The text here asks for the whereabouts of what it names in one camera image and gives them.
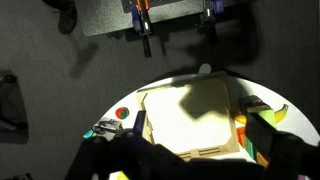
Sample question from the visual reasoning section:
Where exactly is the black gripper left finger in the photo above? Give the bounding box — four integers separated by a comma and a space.
132, 109, 148, 134

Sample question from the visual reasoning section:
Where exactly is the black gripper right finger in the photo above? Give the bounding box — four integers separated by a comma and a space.
245, 112, 278, 165

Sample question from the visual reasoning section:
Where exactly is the lime green plush block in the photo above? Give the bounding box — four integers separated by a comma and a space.
238, 94, 278, 129

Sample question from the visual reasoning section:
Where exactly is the light wooden tray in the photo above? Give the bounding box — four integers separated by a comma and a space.
135, 70, 241, 163

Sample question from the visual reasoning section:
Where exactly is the red orange toy ball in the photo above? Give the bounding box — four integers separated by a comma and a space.
115, 106, 130, 120

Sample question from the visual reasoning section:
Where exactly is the yellow toy banana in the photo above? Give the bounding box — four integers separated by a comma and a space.
233, 103, 290, 126

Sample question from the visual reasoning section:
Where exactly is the white round side table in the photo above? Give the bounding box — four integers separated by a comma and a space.
83, 63, 320, 180

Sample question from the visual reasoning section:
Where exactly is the black white checkered toy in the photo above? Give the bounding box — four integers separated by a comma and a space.
93, 117, 124, 136

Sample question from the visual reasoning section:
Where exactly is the small teal toy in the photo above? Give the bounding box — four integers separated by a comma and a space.
82, 129, 98, 140

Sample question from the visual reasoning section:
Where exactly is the purple orange spring clamp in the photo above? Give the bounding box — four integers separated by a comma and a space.
130, 0, 154, 58

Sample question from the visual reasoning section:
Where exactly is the dark platform base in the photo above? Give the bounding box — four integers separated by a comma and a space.
75, 0, 254, 38

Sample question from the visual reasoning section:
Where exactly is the black shoe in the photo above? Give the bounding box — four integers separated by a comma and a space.
41, 0, 78, 35

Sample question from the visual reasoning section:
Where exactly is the dark grey clamp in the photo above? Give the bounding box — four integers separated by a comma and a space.
199, 0, 225, 44

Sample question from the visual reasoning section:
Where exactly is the black office chair base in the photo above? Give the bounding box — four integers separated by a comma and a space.
0, 69, 30, 144

